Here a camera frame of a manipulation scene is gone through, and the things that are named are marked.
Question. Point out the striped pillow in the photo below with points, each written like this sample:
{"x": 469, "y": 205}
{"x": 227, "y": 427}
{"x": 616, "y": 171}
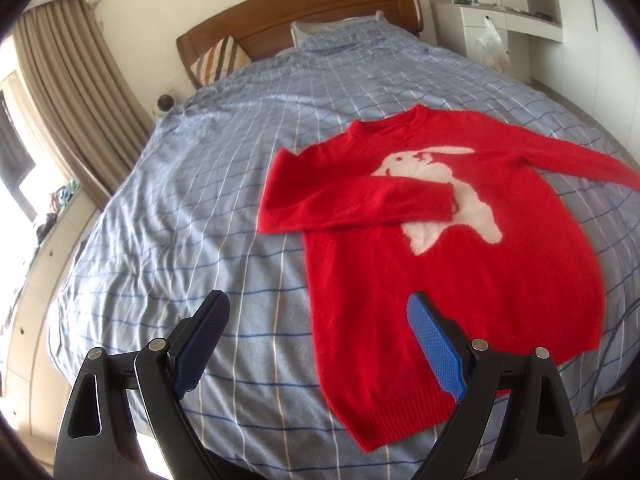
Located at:
{"x": 220, "y": 60}

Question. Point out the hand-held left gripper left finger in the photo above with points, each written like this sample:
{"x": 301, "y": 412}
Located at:
{"x": 197, "y": 355}

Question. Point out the red sweater with white print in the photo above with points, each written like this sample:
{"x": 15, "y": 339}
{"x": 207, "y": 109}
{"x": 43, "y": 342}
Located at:
{"x": 450, "y": 300}

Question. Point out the wooden headboard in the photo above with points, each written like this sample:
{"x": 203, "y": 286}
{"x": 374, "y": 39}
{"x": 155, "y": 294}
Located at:
{"x": 300, "y": 10}

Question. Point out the beige curtain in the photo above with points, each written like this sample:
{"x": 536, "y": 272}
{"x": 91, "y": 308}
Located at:
{"x": 75, "y": 85}

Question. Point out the white pillow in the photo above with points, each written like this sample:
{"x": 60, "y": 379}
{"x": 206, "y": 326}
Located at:
{"x": 310, "y": 30}

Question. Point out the white wardrobe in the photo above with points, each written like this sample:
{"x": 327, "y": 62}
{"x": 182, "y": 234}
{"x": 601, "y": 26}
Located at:
{"x": 575, "y": 60}

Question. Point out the blue plaid bed cover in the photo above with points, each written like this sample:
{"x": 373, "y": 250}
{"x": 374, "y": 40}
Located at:
{"x": 200, "y": 185}

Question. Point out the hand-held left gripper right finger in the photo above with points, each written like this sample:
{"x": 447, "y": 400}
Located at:
{"x": 432, "y": 345}

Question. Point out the small round white device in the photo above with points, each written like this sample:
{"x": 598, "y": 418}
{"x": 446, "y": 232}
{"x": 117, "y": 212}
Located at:
{"x": 165, "y": 102}

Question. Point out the white desk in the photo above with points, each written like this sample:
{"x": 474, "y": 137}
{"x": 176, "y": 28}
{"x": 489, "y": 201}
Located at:
{"x": 475, "y": 22}

